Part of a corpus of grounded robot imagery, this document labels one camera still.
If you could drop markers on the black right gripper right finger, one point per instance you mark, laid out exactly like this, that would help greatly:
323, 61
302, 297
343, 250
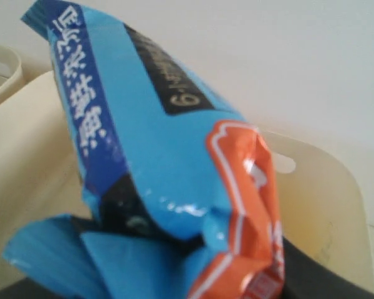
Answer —
307, 279

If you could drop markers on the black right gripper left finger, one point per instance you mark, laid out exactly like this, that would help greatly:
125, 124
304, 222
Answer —
14, 284

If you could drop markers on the blue noodle packet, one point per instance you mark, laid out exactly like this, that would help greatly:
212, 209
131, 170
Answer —
180, 186

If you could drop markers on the cream bin circle mark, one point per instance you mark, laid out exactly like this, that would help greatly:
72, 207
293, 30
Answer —
321, 203

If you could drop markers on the cream bin square mark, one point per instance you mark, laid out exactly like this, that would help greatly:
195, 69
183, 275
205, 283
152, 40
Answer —
11, 75

